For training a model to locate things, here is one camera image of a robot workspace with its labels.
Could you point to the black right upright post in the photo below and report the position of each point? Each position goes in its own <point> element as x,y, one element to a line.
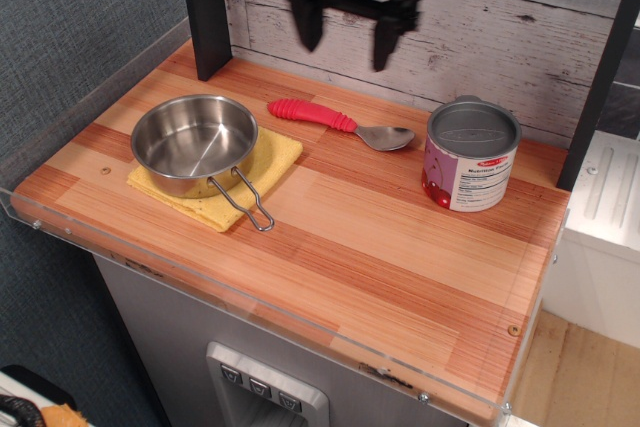
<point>615,46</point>

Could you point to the silver ice dispenser panel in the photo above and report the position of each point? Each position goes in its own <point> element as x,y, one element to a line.
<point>251,393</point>

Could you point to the grey toy fridge cabinet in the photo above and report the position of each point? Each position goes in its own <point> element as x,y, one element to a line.
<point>171,330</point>

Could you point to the orange object bottom left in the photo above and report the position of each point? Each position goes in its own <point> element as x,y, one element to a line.
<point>62,416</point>

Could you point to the white toy sink unit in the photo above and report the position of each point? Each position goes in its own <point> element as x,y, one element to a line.
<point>593,280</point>

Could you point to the black upright post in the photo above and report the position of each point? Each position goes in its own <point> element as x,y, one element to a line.
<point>615,46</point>
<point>210,36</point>

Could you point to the black left upright post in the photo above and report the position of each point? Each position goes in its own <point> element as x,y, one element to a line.
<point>210,36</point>

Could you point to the red handled metal spoon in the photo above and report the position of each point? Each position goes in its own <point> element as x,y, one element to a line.
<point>379,138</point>

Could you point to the stainless steel pot wire handle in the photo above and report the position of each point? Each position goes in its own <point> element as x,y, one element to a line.
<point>200,146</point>

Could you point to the toy cherry can grey lid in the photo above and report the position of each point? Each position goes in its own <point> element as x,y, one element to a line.
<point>469,154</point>

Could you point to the clear acrylic table guard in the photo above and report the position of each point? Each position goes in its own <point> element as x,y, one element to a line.
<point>360,265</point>

